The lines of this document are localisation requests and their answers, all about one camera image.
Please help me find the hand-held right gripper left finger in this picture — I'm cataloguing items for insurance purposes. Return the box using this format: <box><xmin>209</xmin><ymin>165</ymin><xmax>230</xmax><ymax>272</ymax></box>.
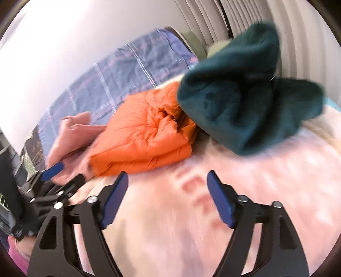
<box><xmin>27</xmin><ymin>171</ymin><xmax>129</xmax><ymax>277</ymax></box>

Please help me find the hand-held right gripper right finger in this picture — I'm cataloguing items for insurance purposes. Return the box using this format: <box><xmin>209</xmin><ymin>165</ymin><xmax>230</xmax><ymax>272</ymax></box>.
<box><xmin>207</xmin><ymin>170</ymin><xmax>310</xmax><ymax>277</ymax></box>

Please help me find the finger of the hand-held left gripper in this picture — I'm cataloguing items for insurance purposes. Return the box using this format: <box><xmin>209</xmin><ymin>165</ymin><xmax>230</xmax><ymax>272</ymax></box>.
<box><xmin>19</xmin><ymin>162</ymin><xmax>66</xmax><ymax>196</ymax></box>
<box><xmin>29</xmin><ymin>173</ymin><xmax>86</xmax><ymax>207</ymax></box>

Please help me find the pink garment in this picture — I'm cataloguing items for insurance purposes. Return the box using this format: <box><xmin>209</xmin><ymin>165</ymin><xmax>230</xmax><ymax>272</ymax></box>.
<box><xmin>46</xmin><ymin>111</ymin><xmax>107</xmax><ymax>187</ymax></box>

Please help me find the orange puffer jacket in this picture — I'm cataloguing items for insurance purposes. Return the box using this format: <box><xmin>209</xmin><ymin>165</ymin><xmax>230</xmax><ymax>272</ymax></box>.
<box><xmin>89</xmin><ymin>81</ymin><xmax>199</xmax><ymax>177</ymax></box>

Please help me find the person's left forearm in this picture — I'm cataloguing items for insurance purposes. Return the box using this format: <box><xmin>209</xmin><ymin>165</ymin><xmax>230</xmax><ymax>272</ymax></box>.
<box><xmin>7</xmin><ymin>235</ymin><xmax>32</xmax><ymax>275</ymax></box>

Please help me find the cream fleece blanket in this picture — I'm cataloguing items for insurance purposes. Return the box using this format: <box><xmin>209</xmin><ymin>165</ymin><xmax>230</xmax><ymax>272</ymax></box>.
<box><xmin>64</xmin><ymin>80</ymin><xmax>341</xmax><ymax>277</ymax></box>

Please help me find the dark teal garment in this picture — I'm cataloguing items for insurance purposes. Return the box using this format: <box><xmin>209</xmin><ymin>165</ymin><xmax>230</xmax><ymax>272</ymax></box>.
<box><xmin>177</xmin><ymin>23</ymin><xmax>326</xmax><ymax>157</ymax></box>

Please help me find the blue plaid quilt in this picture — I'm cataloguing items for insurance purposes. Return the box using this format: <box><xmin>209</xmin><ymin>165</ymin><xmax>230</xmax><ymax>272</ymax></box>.
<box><xmin>20</xmin><ymin>27</ymin><xmax>200</xmax><ymax>173</ymax></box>

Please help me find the green pillow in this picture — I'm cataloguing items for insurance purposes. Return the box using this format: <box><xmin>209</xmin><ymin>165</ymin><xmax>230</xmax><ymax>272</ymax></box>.
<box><xmin>207</xmin><ymin>40</ymin><xmax>233</xmax><ymax>58</ymax></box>
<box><xmin>181</xmin><ymin>31</ymin><xmax>208</xmax><ymax>58</ymax></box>

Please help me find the beige curtain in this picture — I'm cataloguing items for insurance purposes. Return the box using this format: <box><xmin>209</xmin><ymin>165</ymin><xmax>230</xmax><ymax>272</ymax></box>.
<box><xmin>174</xmin><ymin>0</ymin><xmax>337</xmax><ymax>86</ymax></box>

